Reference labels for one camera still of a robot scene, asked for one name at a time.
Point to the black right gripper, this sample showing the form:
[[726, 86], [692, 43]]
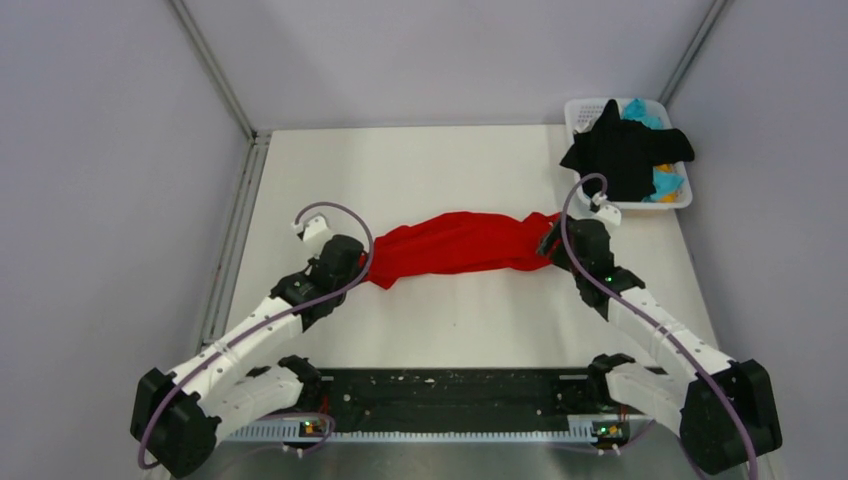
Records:
[[550, 241]]

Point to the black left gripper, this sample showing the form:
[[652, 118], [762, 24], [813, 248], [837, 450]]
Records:
[[356, 276]]

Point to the red t-shirt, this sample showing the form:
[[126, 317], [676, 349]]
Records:
[[460, 242]]

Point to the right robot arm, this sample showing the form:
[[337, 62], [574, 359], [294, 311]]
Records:
[[722, 410]]

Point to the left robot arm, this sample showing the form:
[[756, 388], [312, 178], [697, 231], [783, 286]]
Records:
[[179, 417]]

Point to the black t-shirt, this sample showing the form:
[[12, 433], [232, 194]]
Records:
[[623, 153]]

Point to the white plastic basket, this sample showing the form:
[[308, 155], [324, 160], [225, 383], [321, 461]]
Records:
[[579, 115]]

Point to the blue t-shirt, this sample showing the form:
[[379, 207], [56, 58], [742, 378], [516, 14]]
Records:
[[636, 110]]

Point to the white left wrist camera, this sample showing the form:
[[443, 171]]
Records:
[[314, 231]]

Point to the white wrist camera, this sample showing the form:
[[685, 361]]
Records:
[[605, 211], [314, 231]]

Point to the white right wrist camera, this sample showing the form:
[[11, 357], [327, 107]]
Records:
[[605, 211]]

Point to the aluminium frame left rail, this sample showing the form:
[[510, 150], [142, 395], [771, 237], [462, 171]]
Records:
[[215, 312]]

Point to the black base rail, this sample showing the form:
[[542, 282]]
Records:
[[472, 402]]

